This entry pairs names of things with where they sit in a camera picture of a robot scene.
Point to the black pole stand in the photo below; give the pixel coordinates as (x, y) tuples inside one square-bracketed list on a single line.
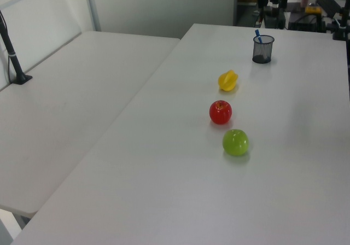
[(12, 56)]

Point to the yellow star fruit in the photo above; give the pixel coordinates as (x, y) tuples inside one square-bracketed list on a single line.
[(227, 81)]

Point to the blue marker pen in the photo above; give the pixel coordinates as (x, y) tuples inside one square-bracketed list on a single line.
[(258, 35)]

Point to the grey partition frame post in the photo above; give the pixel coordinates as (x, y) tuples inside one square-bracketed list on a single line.
[(92, 7)]

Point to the green apple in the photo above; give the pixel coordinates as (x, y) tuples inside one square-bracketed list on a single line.
[(235, 142)]

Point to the black camera tripod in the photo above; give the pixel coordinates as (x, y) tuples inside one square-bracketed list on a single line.
[(341, 29)]

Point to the black equipment box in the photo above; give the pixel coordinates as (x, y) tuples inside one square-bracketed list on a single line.
[(304, 22)]

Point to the black mesh pen holder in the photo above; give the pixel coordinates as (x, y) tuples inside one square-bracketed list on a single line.
[(263, 52)]

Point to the black slanted panel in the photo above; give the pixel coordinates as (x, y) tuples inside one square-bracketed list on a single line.
[(327, 5)]

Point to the red apple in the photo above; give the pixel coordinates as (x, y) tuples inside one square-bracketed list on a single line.
[(220, 113)]

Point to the yellow box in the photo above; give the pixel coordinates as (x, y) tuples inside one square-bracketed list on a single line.
[(313, 9)]

